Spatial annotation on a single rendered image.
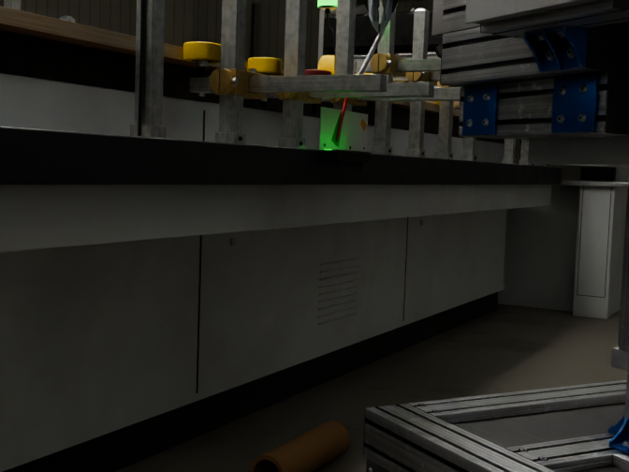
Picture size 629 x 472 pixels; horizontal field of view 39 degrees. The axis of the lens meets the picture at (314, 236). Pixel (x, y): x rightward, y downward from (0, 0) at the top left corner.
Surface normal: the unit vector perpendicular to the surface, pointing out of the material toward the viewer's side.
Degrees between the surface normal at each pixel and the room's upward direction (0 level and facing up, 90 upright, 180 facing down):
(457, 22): 90
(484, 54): 90
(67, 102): 90
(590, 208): 90
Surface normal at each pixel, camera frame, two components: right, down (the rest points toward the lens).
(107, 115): 0.88, 0.07
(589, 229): -0.47, 0.05
